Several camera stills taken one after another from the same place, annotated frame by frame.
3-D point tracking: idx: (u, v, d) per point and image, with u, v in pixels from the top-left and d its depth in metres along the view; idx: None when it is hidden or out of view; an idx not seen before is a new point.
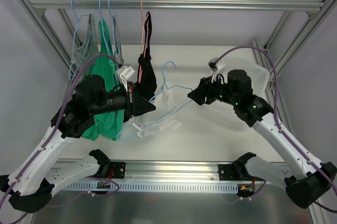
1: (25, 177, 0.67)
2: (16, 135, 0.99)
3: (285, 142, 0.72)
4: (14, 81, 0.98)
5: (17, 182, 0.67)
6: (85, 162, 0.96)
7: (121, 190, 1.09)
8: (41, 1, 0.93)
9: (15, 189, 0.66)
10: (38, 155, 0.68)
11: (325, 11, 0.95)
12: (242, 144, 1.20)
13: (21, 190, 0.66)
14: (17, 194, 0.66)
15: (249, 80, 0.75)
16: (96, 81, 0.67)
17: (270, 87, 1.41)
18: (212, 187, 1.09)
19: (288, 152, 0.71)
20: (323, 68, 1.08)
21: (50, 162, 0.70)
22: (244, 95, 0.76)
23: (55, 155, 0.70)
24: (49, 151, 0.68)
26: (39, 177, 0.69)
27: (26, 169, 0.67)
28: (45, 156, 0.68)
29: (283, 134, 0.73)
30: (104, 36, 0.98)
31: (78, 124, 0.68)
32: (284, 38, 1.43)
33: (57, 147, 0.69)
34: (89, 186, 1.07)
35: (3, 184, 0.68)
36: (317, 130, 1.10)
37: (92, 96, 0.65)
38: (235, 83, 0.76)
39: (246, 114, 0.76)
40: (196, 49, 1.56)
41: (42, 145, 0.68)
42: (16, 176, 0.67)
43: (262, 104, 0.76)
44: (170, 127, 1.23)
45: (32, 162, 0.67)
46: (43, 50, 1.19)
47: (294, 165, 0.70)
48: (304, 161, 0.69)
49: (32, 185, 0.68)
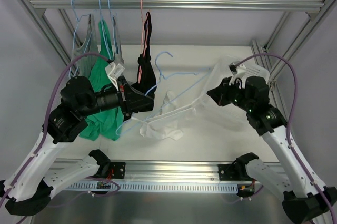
1: (20, 183, 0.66)
2: (16, 135, 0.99)
3: (291, 157, 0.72)
4: (14, 81, 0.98)
5: (11, 188, 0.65)
6: (83, 163, 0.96)
7: (121, 190, 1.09)
8: (41, 1, 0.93)
9: (10, 195, 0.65)
10: (32, 161, 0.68)
11: (324, 11, 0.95)
12: (242, 144, 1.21)
13: (17, 196, 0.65)
14: (12, 201, 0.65)
15: (268, 89, 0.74)
16: (82, 85, 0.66)
17: (270, 87, 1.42)
18: (212, 187, 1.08)
19: (294, 169, 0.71)
20: (323, 68, 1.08)
21: (44, 167, 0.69)
22: (259, 103, 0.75)
23: (48, 161, 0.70)
24: (42, 156, 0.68)
26: (34, 183, 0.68)
27: (20, 175, 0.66)
28: (40, 161, 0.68)
29: (291, 151, 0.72)
30: (104, 37, 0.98)
31: (70, 129, 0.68)
32: (284, 39, 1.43)
33: (50, 152, 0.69)
34: (89, 186, 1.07)
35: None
36: (316, 130, 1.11)
37: (79, 99, 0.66)
38: (253, 89, 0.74)
39: (258, 122, 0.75)
40: (196, 49, 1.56)
41: (34, 151, 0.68)
42: (10, 183, 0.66)
43: (276, 115, 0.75)
44: (172, 136, 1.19)
45: (26, 167, 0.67)
46: (43, 50, 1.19)
47: (296, 182, 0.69)
48: (308, 181, 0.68)
49: (28, 191, 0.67)
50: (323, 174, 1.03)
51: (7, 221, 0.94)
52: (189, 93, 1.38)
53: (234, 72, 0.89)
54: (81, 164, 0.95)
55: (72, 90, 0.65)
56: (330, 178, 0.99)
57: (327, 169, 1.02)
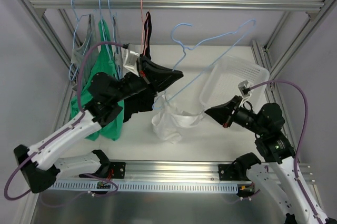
1: (47, 150, 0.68)
2: (16, 134, 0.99)
3: (296, 189, 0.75)
4: (14, 81, 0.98)
5: (37, 153, 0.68)
6: (88, 157, 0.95)
7: (121, 190, 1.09)
8: (41, 1, 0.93)
9: (33, 159, 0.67)
10: (66, 132, 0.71)
11: (324, 11, 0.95)
12: (241, 144, 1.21)
13: (40, 162, 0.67)
14: (35, 165, 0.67)
15: (283, 121, 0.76)
16: (103, 82, 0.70)
17: (270, 87, 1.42)
18: (212, 187, 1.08)
19: (298, 201, 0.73)
20: (323, 68, 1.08)
21: (73, 142, 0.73)
22: (271, 132, 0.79)
23: (78, 137, 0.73)
24: (77, 130, 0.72)
26: (57, 155, 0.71)
27: (50, 143, 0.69)
28: (71, 135, 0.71)
29: (298, 183, 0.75)
30: (104, 37, 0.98)
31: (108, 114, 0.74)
32: (284, 39, 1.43)
33: (85, 129, 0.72)
34: (89, 186, 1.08)
35: (22, 153, 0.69)
36: (316, 130, 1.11)
37: (104, 95, 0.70)
38: (268, 120, 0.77)
39: (266, 151, 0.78)
40: (196, 49, 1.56)
41: (72, 123, 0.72)
42: (38, 147, 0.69)
43: (286, 146, 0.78)
44: (170, 141, 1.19)
45: (58, 137, 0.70)
46: (43, 50, 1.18)
47: (299, 213, 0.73)
48: (311, 213, 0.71)
49: (50, 160, 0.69)
50: (324, 174, 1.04)
51: (7, 221, 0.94)
52: (188, 93, 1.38)
53: (246, 95, 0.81)
54: (86, 158, 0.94)
55: (96, 89, 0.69)
56: (331, 178, 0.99)
57: (327, 168, 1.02)
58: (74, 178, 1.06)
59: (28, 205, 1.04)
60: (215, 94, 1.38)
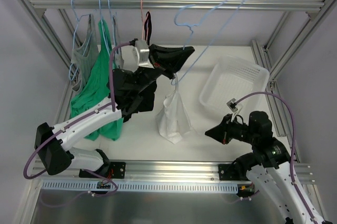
1: (72, 129, 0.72)
2: (16, 135, 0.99)
3: (293, 193, 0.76)
4: (14, 81, 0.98)
5: (62, 132, 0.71)
6: (93, 154, 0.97)
7: (120, 190, 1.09)
8: (41, 1, 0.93)
9: (58, 137, 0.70)
10: (91, 115, 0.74)
11: (325, 11, 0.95)
12: (241, 144, 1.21)
13: (64, 140, 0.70)
14: (59, 143, 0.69)
15: (270, 124, 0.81)
16: (119, 79, 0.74)
17: (270, 87, 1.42)
18: (212, 187, 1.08)
19: (295, 204, 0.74)
20: (323, 68, 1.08)
21: (95, 125, 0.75)
22: (263, 137, 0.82)
23: (100, 122, 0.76)
24: (101, 115, 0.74)
26: (79, 136, 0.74)
27: (75, 123, 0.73)
28: (96, 119, 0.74)
29: (294, 187, 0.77)
30: (104, 37, 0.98)
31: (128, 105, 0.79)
32: (284, 39, 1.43)
33: (109, 115, 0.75)
34: (89, 186, 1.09)
35: (46, 130, 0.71)
36: (316, 130, 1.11)
37: (124, 90, 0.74)
38: (257, 124, 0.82)
39: (263, 156, 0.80)
40: (196, 49, 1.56)
41: (98, 108, 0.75)
42: (64, 126, 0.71)
43: (281, 150, 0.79)
44: (171, 140, 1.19)
45: (82, 119, 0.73)
46: (43, 50, 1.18)
47: (297, 217, 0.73)
48: (308, 216, 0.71)
49: (73, 139, 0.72)
50: (324, 174, 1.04)
51: (7, 221, 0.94)
52: (188, 93, 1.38)
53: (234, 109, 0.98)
54: (92, 153, 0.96)
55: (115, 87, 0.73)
56: (330, 178, 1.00)
57: (327, 168, 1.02)
58: (74, 178, 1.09)
59: (28, 205, 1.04)
60: (215, 94, 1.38)
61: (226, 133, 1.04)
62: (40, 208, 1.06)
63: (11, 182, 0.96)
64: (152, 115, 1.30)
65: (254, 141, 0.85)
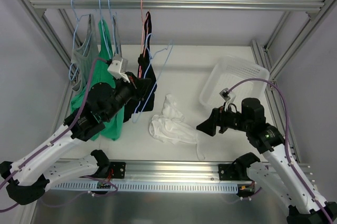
1: (27, 168, 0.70)
2: (16, 134, 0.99)
3: (291, 174, 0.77)
4: (14, 81, 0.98)
5: (18, 172, 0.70)
6: (84, 161, 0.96)
7: (120, 190, 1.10)
8: (41, 1, 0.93)
9: (15, 177, 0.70)
10: (45, 150, 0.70)
11: (325, 11, 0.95)
12: (241, 144, 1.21)
13: (20, 180, 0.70)
14: (16, 183, 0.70)
15: (262, 108, 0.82)
16: (103, 92, 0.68)
17: (270, 87, 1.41)
18: (212, 187, 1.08)
19: (296, 186, 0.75)
20: (323, 68, 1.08)
21: (53, 158, 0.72)
22: (256, 122, 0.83)
23: (59, 154, 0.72)
24: (56, 147, 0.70)
26: (38, 172, 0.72)
27: (29, 161, 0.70)
28: (49, 153, 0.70)
29: (291, 168, 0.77)
30: (104, 37, 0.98)
31: (88, 128, 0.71)
32: (284, 39, 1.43)
33: (64, 146, 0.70)
34: (89, 186, 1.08)
35: (6, 169, 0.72)
36: (317, 129, 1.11)
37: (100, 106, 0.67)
38: (249, 110, 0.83)
39: (257, 141, 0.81)
40: (196, 49, 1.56)
41: (50, 141, 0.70)
42: (19, 166, 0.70)
43: (275, 133, 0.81)
44: (170, 140, 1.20)
45: (38, 154, 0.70)
46: (43, 49, 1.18)
47: (298, 200, 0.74)
48: (309, 197, 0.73)
49: (31, 177, 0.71)
50: (324, 175, 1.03)
51: (6, 221, 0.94)
52: (188, 93, 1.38)
53: (226, 98, 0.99)
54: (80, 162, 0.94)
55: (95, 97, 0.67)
56: (330, 178, 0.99)
57: (327, 169, 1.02)
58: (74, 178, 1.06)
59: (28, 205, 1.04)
60: (215, 94, 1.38)
61: (218, 123, 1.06)
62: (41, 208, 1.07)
63: None
64: (152, 115, 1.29)
65: (247, 127, 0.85)
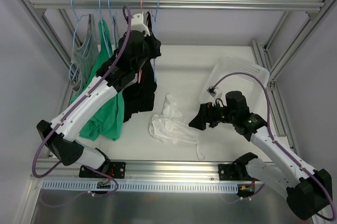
1: (70, 120, 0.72)
2: (16, 134, 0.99)
3: (276, 150, 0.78)
4: (14, 80, 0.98)
5: (60, 125, 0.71)
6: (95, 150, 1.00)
7: (119, 190, 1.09)
8: (41, 1, 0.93)
9: (58, 131, 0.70)
10: (84, 100, 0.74)
11: (325, 11, 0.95)
12: (242, 144, 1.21)
13: (65, 133, 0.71)
14: (60, 136, 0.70)
15: (244, 98, 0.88)
16: (135, 37, 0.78)
17: (270, 87, 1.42)
18: (212, 187, 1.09)
19: (283, 161, 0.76)
20: (323, 68, 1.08)
21: (92, 108, 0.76)
22: (240, 112, 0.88)
23: (96, 105, 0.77)
24: (95, 97, 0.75)
26: (80, 123, 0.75)
27: (70, 113, 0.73)
28: (90, 103, 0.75)
29: (276, 145, 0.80)
30: (104, 37, 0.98)
31: (121, 77, 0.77)
32: (284, 39, 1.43)
33: (102, 95, 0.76)
34: (89, 186, 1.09)
35: (46, 127, 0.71)
36: (317, 129, 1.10)
37: (134, 49, 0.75)
38: (232, 101, 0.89)
39: (243, 128, 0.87)
40: (196, 49, 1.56)
41: (88, 91, 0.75)
42: (60, 119, 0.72)
43: (258, 119, 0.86)
44: (170, 140, 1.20)
45: (78, 105, 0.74)
46: (42, 49, 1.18)
47: (288, 173, 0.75)
48: (297, 167, 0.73)
49: (74, 129, 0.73)
50: None
51: (6, 221, 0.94)
52: (189, 93, 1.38)
53: (212, 93, 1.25)
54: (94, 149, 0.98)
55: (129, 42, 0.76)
56: (331, 178, 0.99)
57: (328, 169, 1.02)
58: (74, 178, 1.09)
59: (27, 206, 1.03)
60: None
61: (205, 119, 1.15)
62: (40, 208, 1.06)
63: (10, 182, 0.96)
64: (152, 114, 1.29)
65: (233, 118, 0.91)
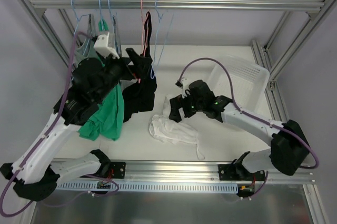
1: (29, 165, 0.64)
2: (16, 135, 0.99)
3: (246, 118, 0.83)
4: (14, 80, 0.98)
5: (20, 171, 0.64)
6: (87, 158, 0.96)
7: (121, 190, 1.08)
8: (41, 1, 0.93)
9: (19, 177, 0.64)
10: (41, 143, 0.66)
11: (325, 11, 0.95)
12: (242, 144, 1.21)
13: (25, 178, 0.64)
14: (21, 183, 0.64)
15: (205, 84, 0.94)
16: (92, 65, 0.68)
17: (270, 87, 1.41)
18: (211, 187, 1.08)
19: (254, 126, 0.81)
20: (323, 68, 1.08)
21: (54, 148, 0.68)
22: (206, 97, 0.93)
23: (58, 144, 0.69)
24: (53, 137, 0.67)
26: (42, 165, 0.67)
27: (29, 158, 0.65)
28: (49, 144, 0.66)
29: (244, 114, 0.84)
30: None
31: (81, 111, 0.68)
32: (284, 39, 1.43)
33: (61, 134, 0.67)
34: (89, 186, 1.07)
35: (7, 171, 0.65)
36: (317, 129, 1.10)
37: (90, 80, 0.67)
38: (195, 89, 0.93)
39: (213, 112, 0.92)
40: (196, 49, 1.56)
41: (45, 132, 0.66)
42: (20, 164, 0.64)
43: (222, 99, 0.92)
44: (170, 140, 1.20)
45: (36, 149, 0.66)
46: (42, 49, 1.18)
47: (262, 134, 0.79)
48: (267, 126, 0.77)
49: (37, 173, 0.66)
50: (324, 175, 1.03)
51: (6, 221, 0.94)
52: None
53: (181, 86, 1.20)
54: (85, 159, 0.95)
55: (83, 72, 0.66)
56: (331, 178, 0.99)
57: (328, 169, 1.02)
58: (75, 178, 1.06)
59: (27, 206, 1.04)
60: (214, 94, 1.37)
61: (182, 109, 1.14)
62: (40, 208, 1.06)
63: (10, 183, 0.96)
64: (152, 114, 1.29)
65: (200, 106, 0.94)
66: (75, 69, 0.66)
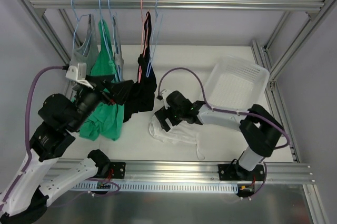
1: (11, 200, 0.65)
2: (16, 135, 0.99)
3: (217, 114, 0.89)
4: (14, 81, 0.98)
5: (4, 204, 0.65)
6: (81, 166, 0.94)
7: (121, 190, 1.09)
8: (41, 1, 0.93)
9: (4, 210, 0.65)
10: (20, 179, 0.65)
11: (325, 11, 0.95)
12: (242, 144, 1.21)
13: (10, 211, 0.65)
14: (7, 215, 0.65)
15: (179, 95, 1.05)
16: (58, 102, 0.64)
17: (270, 87, 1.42)
18: (212, 187, 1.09)
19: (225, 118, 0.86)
20: (323, 68, 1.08)
21: (35, 180, 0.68)
22: (182, 105, 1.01)
23: (38, 176, 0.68)
24: (31, 172, 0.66)
26: (26, 197, 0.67)
27: (11, 193, 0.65)
28: (28, 179, 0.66)
29: (215, 109, 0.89)
30: (104, 37, 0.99)
31: (55, 146, 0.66)
32: (284, 39, 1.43)
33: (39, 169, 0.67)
34: (89, 186, 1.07)
35: None
36: (317, 130, 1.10)
37: (58, 118, 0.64)
38: (171, 101, 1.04)
39: (192, 117, 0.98)
40: (196, 49, 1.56)
41: (22, 168, 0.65)
42: (3, 198, 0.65)
43: (197, 103, 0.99)
44: (170, 140, 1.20)
45: (16, 185, 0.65)
46: (42, 49, 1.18)
47: (234, 124, 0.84)
48: (235, 115, 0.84)
49: (21, 204, 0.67)
50: (324, 176, 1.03)
51: None
52: (189, 93, 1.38)
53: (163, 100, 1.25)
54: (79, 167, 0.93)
55: (49, 112, 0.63)
56: (331, 178, 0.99)
57: (328, 169, 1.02)
58: None
59: None
60: (215, 94, 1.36)
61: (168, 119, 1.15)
62: None
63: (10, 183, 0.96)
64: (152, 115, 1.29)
65: (179, 114, 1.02)
66: (41, 109, 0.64)
